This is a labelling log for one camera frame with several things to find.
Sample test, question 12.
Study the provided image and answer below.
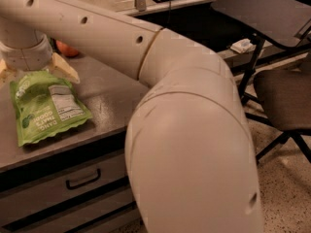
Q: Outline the green rice chip bag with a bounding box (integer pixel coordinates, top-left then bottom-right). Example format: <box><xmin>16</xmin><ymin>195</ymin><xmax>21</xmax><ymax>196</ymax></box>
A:
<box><xmin>10</xmin><ymin>71</ymin><xmax>92</xmax><ymax>147</ymax></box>

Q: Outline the black drawer handle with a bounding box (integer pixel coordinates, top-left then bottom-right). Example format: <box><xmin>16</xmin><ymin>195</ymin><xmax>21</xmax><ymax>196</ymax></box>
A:
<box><xmin>65</xmin><ymin>168</ymin><xmax>101</xmax><ymax>190</ymax></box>

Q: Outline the grey drawer cabinet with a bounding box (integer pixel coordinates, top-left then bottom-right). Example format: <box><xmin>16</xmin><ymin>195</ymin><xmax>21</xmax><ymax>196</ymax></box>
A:
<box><xmin>0</xmin><ymin>56</ymin><xmax>148</xmax><ymax>233</ymax></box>

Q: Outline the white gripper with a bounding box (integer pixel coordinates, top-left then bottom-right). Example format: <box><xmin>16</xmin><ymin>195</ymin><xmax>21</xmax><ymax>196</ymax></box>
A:
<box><xmin>0</xmin><ymin>35</ymin><xmax>80</xmax><ymax>83</ymax></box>

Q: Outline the brown office chair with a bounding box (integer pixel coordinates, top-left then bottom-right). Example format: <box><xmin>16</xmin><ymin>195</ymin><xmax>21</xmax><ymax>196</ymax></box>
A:
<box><xmin>243</xmin><ymin>52</ymin><xmax>311</xmax><ymax>162</ymax></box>

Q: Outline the red apple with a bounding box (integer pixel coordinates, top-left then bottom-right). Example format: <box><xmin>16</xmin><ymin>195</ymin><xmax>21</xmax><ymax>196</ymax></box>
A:
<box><xmin>56</xmin><ymin>41</ymin><xmax>79</xmax><ymax>57</ymax></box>

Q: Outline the black laptop stand table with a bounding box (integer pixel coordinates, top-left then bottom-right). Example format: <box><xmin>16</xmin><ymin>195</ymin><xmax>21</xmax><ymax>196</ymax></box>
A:
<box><xmin>211</xmin><ymin>0</ymin><xmax>311</xmax><ymax>104</ymax></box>

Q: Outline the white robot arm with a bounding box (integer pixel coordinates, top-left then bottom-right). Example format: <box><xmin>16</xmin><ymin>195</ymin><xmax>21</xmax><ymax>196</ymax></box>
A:
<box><xmin>0</xmin><ymin>0</ymin><xmax>263</xmax><ymax>233</ymax></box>

